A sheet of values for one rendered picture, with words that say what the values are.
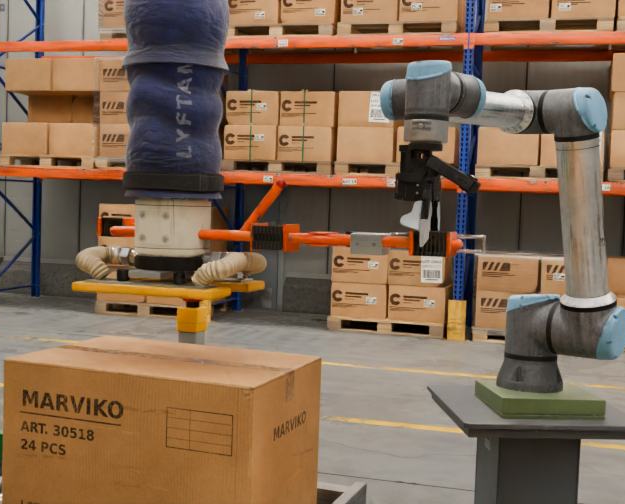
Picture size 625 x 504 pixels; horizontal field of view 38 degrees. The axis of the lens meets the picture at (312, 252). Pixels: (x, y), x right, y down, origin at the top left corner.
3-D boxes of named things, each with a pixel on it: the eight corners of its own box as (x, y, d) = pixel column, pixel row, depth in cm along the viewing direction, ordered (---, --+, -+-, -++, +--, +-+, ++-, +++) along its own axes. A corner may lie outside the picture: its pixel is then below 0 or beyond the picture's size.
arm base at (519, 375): (487, 380, 269) (488, 347, 269) (547, 381, 272) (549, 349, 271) (509, 392, 250) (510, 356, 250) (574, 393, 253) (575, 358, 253)
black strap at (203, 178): (102, 189, 196) (103, 170, 196) (155, 191, 218) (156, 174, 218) (195, 190, 189) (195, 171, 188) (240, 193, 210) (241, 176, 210)
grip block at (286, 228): (247, 250, 192) (248, 223, 192) (265, 249, 201) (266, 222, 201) (284, 252, 189) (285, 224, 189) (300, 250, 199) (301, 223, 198)
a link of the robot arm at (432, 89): (462, 62, 184) (436, 54, 176) (459, 123, 184) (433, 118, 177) (424, 65, 190) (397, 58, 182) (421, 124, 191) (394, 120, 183)
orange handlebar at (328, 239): (65, 237, 210) (65, 221, 209) (132, 234, 238) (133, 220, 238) (459, 254, 179) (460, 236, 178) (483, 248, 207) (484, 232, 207)
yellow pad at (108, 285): (70, 291, 196) (71, 268, 196) (96, 287, 206) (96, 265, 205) (211, 300, 185) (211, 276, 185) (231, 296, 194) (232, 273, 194)
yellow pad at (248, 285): (117, 284, 214) (117, 263, 214) (139, 281, 224) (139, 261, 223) (248, 292, 203) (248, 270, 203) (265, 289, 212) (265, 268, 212)
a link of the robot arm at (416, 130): (452, 123, 186) (442, 119, 177) (451, 147, 186) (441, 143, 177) (410, 123, 189) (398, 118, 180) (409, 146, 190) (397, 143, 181)
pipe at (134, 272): (76, 274, 198) (76, 248, 198) (135, 267, 221) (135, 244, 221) (215, 282, 187) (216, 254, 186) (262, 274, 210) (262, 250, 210)
